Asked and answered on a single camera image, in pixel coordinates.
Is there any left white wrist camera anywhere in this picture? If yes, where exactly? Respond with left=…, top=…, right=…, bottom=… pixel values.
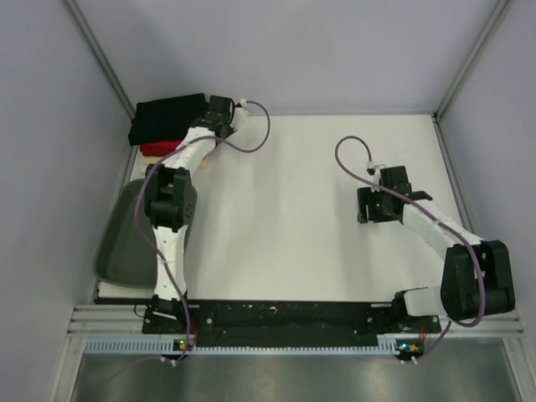
left=231, top=99, right=251, bottom=130

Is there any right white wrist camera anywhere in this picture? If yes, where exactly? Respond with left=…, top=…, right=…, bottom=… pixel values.
left=366, top=160, right=386, bottom=176

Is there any aluminium frame post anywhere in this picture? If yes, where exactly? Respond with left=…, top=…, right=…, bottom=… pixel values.
left=62, top=0, right=142, bottom=126
left=434, top=0, right=513, bottom=121

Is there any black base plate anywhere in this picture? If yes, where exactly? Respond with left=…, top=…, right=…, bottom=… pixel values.
left=142, top=300, right=441, bottom=347

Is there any grey plastic bin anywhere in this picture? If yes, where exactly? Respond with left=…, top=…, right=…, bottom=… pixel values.
left=93, top=179, right=157, bottom=289

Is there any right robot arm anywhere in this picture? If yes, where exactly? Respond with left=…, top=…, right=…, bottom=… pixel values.
left=357, top=162, right=516, bottom=332

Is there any black t shirt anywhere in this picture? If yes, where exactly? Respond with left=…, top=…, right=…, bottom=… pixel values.
left=128, top=93, right=208, bottom=146

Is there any blue slotted cable duct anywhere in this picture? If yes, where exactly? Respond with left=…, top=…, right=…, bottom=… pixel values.
left=83, top=335, right=410, bottom=357

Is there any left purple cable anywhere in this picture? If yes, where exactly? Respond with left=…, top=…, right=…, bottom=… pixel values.
left=132, top=99, right=271, bottom=365

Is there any folded beige t shirt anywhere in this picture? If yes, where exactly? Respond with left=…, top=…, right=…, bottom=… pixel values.
left=141, top=154, right=210, bottom=169

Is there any right aluminium frame post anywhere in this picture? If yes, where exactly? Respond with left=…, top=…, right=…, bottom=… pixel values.
left=434, top=0, right=513, bottom=121

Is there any folded red t shirt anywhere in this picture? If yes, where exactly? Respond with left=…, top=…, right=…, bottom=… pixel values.
left=140, top=140, right=182, bottom=157

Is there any left aluminium frame post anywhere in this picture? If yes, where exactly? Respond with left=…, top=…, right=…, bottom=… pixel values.
left=62, top=0, right=142, bottom=126

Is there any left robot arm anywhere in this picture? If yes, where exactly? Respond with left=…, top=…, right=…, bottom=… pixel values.
left=144, top=95, right=235, bottom=332

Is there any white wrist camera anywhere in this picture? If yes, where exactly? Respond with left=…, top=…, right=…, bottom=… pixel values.
left=366, top=160, right=386, bottom=176
left=231, top=99, right=251, bottom=130

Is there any aluminium front rail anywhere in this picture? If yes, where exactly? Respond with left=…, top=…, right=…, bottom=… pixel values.
left=67, top=305, right=147, bottom=338

